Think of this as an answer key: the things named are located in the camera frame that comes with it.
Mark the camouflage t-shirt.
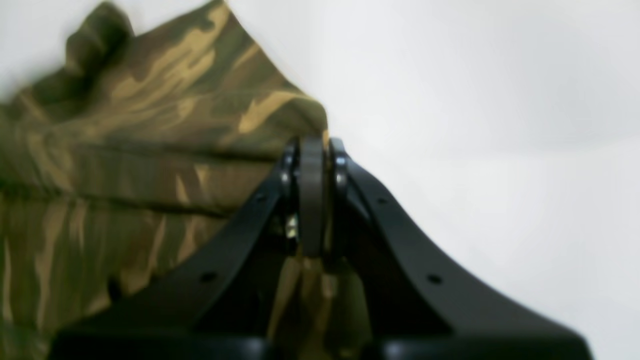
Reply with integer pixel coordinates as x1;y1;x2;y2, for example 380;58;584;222
1;0;371;360

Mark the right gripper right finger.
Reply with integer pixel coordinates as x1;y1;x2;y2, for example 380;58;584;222
312;137;580;341

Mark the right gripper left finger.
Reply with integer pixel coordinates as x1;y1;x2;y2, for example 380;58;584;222
65;137;313;341

